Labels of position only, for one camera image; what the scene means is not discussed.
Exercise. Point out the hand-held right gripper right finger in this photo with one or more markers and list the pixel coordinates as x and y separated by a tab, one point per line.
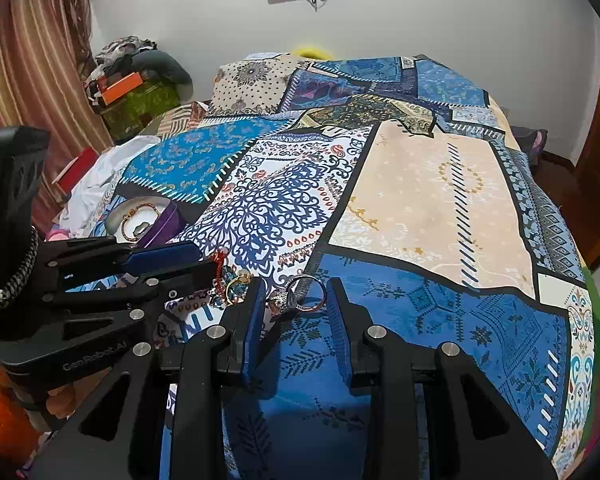
341	340

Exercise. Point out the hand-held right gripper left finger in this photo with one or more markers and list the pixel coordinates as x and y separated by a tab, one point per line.
249	340

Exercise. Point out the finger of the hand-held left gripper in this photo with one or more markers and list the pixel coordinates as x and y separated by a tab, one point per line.
185	277
160	255

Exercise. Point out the red bead jewelry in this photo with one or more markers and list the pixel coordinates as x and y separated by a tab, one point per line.
219	260

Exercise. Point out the blue stone gold jewelry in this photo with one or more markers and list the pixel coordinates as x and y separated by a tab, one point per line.
230	282

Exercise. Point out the purple jewellery bowl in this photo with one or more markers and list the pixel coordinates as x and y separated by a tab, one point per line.
117	212

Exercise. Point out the purple tin lid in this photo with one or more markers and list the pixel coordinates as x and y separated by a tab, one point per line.
169	225

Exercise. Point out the red box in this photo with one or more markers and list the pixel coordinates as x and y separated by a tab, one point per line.
76	170

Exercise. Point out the white cloth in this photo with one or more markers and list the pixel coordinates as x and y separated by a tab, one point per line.
95	185

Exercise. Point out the striped brown curtain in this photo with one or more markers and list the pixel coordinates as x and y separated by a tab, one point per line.
25	75

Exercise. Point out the striped cloth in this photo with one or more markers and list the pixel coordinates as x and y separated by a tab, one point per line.
180	116

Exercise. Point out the green patterned box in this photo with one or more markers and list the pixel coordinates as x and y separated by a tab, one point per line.
140	110

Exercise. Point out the orange box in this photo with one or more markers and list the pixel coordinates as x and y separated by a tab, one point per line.
122	87

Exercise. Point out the patchwork printed blanket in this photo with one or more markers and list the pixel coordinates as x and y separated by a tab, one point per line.
430	200

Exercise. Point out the pile of clothes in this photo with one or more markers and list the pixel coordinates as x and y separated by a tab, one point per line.
120	52

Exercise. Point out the patterned cream pillow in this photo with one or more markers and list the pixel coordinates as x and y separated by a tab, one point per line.
250	85

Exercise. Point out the grey neck pillow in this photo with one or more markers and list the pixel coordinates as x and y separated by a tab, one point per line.
167	62

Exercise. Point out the orange object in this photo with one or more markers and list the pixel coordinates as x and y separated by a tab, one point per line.
0	410

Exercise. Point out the yellow round object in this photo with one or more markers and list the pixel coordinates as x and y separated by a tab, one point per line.
311	53

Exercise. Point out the dark cloth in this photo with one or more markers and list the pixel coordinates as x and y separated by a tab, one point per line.
530	141

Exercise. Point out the wooden door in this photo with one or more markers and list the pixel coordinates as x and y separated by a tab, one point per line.
597	135

